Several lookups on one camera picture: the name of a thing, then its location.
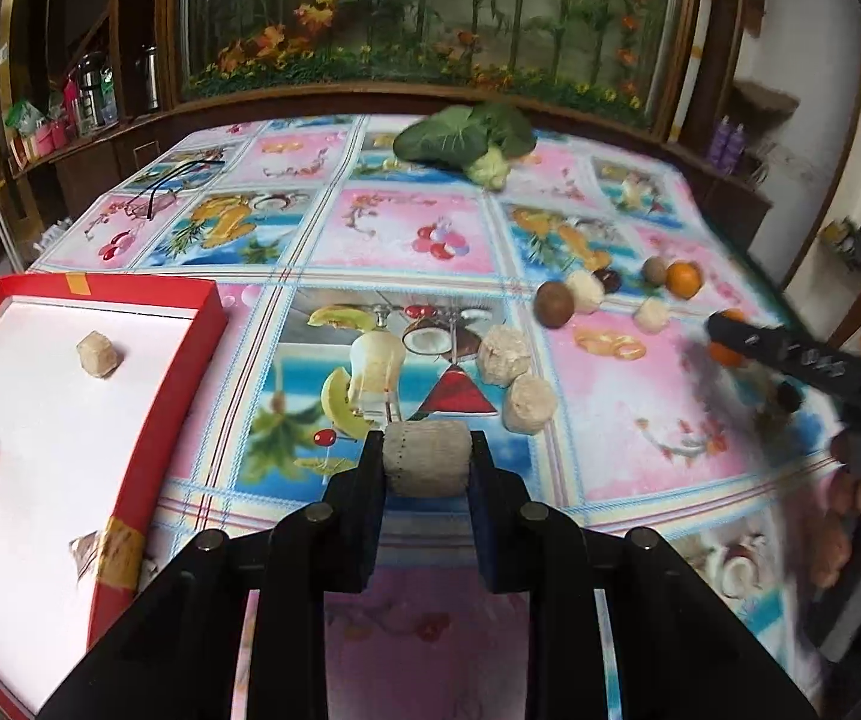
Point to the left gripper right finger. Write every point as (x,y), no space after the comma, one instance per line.
(494,498)

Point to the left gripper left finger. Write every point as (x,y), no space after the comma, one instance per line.
(352,531)

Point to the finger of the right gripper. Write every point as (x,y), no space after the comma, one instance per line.
(792,353)

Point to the beige cylindrical cake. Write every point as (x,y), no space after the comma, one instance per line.
(425,459)

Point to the medium orange tangerine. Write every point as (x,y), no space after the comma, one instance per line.
(684,279)

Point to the cream round cake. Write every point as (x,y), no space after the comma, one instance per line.
(586,291)
(652,316)

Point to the beige round cake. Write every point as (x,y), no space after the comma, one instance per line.
(503,355)
(529,405)

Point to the small brown longan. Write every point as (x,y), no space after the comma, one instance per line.
(655,271)

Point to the dark brown small fruit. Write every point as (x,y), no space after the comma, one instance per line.
(611,280)

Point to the brown round longan fruit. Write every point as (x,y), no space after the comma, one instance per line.
(554,305)

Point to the beige hexagonal cake piece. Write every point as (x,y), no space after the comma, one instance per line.
(98,356)

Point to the purple bottles on shelf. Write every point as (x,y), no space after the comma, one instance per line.
(727,145)

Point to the colourful fruit print tablecloth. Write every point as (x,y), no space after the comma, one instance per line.
(359,288)

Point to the red white shallow box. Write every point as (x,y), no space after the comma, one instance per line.
(82,459)

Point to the green leafy vegetable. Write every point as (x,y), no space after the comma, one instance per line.
(480,141)

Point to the flower bamboo glass panel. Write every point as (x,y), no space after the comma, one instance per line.
(619,59)

